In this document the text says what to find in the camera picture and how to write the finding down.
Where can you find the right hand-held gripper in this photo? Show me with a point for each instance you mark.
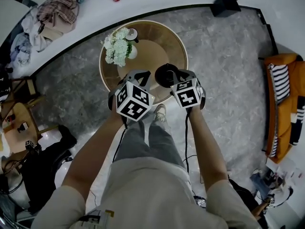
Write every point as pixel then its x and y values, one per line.
pixel 188 96

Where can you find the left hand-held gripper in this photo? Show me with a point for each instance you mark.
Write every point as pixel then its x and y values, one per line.
pixel 133 99

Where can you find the black round cup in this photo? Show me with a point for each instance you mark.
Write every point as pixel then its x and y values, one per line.
pixel 162 78

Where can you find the person's left forearm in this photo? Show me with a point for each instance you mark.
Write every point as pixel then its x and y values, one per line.
pixel 95 151

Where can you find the person's right forearm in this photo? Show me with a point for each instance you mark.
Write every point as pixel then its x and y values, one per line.
pixel 207 147

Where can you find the person's beige shoe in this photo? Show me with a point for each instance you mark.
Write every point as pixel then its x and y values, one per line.
pixel 160 112

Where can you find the white vase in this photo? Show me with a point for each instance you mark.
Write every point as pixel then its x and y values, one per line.
pixel 133 52

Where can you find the person's grey trousers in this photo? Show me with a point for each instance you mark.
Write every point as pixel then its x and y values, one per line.
pixel 155 142

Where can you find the white flower bouquet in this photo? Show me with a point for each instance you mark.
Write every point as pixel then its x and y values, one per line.
pixel 118 48

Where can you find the round wooden table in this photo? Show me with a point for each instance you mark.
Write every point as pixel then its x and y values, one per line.
pixel 164 44

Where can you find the white cup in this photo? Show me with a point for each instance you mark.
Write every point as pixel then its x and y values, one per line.
pixel 132 33

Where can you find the black-and-white striped cushion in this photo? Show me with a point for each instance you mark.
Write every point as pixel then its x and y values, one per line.
pixel 281 82

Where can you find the person's beige shirt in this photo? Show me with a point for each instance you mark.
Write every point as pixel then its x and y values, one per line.
pixel 147 194

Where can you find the orange sofa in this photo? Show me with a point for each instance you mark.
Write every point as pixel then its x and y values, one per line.
pixel 286 128

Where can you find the wooden chair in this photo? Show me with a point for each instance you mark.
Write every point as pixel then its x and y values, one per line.
pixel 28 89

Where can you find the black bag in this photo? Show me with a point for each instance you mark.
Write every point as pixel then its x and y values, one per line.
pixel 47 166

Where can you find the plaid cloth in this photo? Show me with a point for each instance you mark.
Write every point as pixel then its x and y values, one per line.
pixel 59 7

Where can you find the small wooden side table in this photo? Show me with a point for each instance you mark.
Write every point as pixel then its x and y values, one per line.
pixel 16 128

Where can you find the pile of pale clothes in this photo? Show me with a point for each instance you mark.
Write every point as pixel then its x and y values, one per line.
pixel 26 42

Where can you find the scattered white papers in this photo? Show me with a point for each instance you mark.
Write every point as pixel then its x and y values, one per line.
pixel 290 169

